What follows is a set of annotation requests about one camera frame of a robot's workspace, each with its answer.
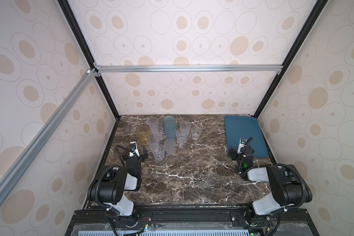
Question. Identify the left black frame post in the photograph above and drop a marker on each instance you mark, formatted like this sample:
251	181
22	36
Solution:
81	40

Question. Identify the yellow plastic cup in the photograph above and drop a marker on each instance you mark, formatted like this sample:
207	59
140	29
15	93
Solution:
143	132

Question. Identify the teal plastic tray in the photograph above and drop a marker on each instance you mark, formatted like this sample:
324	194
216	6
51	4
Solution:
240	127

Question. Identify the tall clear textured cup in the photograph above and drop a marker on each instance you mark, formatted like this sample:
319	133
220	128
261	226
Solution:
153	124

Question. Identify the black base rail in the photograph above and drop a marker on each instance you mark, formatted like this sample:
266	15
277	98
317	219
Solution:
191	220

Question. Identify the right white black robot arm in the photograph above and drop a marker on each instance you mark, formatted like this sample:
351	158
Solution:
288	189

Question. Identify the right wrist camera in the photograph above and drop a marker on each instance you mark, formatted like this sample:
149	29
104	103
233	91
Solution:
242	143

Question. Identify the black frame post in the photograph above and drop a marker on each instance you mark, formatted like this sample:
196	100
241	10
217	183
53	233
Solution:
81	40
303	34

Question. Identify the small clear cup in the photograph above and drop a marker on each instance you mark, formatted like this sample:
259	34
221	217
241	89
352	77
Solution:
196	132

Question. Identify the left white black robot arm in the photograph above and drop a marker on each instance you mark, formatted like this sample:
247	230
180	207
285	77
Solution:
108	187

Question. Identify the clear faceted cup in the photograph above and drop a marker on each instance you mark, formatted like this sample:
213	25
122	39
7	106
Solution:
185	127
181	137

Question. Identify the frosted grey cup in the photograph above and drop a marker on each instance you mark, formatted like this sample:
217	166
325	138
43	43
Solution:
170	146

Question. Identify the clear faceted cup front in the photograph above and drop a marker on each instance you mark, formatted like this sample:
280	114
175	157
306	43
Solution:
181	137

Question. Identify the clear textured cup middle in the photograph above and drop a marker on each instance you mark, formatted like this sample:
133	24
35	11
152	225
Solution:
157	133

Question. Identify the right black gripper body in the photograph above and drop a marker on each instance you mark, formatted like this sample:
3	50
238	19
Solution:
244	153

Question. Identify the right black frame post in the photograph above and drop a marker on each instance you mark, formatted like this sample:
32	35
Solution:
303	34

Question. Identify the blue frosted cup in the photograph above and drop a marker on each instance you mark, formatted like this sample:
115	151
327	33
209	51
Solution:
170	129

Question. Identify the horizontal aluminium frame bar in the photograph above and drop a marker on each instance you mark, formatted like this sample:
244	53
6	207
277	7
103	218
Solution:
187	68

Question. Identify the left diagonal aluminium bar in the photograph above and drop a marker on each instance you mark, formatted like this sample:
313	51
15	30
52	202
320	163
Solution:
20	166

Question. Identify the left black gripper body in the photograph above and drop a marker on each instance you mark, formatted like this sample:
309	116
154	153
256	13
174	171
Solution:
139	160

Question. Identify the clear textured cup front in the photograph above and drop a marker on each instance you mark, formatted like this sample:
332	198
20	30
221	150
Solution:
158	151

